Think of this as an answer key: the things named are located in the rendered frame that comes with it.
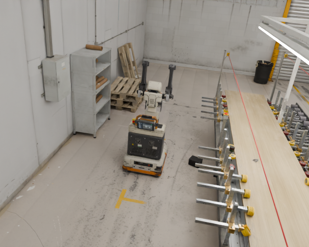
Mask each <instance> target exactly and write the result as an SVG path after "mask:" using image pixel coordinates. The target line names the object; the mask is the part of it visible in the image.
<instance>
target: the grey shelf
mask: <svg viewBox="0 0 309 247"><path fill-rule="evenodd" d="M70 59H71V82H72V104H73V126H74V135H76V131H77V132H83V133H89V134H94V138H96V132H97V130H98V129H99V127H100V126H101V125H102V124H103V123H104V122H105V121H106V119H107V118H108V120H110V93H111V48H108V47H103V50H94V49H86V47H85V48H83V49H80V50H78V51H76V52H74V53H71V54H70ZM96 59H98V62H97V63H96ZM96 76H98V77H99V78H100V77H101V76H103V77H104V78H107V80H108V81H107V82H106V83H104V84H103V85H102V86H101V87H99V88H98V89H97V90H96V85H95V84H96ZM100 94H101V95H102V96H103V97H102V98H101V99H100V100H99V101H98V102H97V103H96V95H97V97H98V96H99V95H100Z"/></svg>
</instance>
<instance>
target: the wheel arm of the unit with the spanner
mask: <svg viewBox="0 0 309 247"><path fill-rule="evenodd" d="M195 166H196V167H202V168H208V169H213V170H219V171H221V167H217V166H211V165H205V164H199V163H195Z"/></svg>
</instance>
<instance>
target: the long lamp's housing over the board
mask: <svg viewBox="0 0 309 247"><path fill-rule="evenodd" d="M258 27H261V28H262V29H263V30H265V31H266V32H268V33H269V34H271V35H272V36H273V37H275V38H276V39H278V40H279V41H281V42H282V43H283V44H285V45H286V46H288V47H289V48H291V49H292V50H293V51H295V52H296V53H298V54H299V55H301V56H302V57H303V58H305V59H306V60H307V61H309V46H308V45H306V44H304V43H303V42H301V41H299V40H297V39H295V38H293V37H292V36H290V35H288V34H283V32H282V31H281V30H279V29H277V28H275V27H273V26H271V25H267V23H262V22H261V23H260V24H259V25H258Z"/></svg>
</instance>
